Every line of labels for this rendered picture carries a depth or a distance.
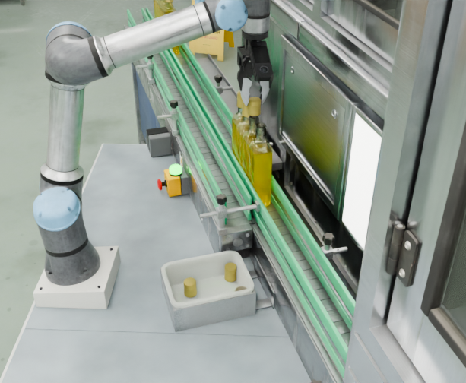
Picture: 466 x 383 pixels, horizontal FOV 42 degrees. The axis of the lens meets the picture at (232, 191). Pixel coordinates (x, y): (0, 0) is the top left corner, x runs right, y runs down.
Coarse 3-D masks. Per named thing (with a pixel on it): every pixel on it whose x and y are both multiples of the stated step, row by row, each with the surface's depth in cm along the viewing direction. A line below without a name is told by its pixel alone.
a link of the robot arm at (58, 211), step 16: (48, 192) 161; (64, 192) 160; (48, 208) 156; (64, 208) 156; (80, 208) 160; (48, 224) 155; (64, 224) 156; (80, 224) 161; (48, 240) 159; (64, 240) 158; (80, 240) 162
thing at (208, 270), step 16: (208, 256) 169; (224, 256) 170; (240, 256) 169; (176, 272) 168; (192, 272) 170; (208, 272) 171; (240, 272) 167; (176, 288) 169; (208, 288) 169; (224, 288) 169; (176, 304) 154; (192, 304) 154
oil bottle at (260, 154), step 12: (252, 144) 171; (264, 144) 170; (252, 156) 172; (264, 156) 171; (252, 168) 174; (264, 168) 174; (252, 180) 176; (264, 180) 176; (264, 192) 178; (264, 204) 181
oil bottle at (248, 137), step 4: (244, 132) 178; (248, 132) 176; (244, 136) 177; (248, 136) 175; (252, 136) 175; (244, 140) 177; (248, 140) 175; (252, 140) 175; (244, 144) 178; (248, 144) 175; (244, 148) 179; (248, 148) 176; (244, 152) 179; (248, 152) 176; (244, 156) 180; (248, 156) 177; (244, 160) 181; (248, 160) 178; (244, 164) 182; (248, 164) 179; (244, 168) 182; (248, 168) 179; (248, 172) 180
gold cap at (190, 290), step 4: (184, 280) 165; (188, 280) 165; (192, 280) 165; (184, 284) 164; (188, 284) 164; (192, 284) 164; (184, 288) 165; (188, 288) 164; (192, 288) 164; (184, 292) 166; (188, 292) 165; (192, 292) 165; (196, 292) 166; (188, 296) 166; (192, 296) 166
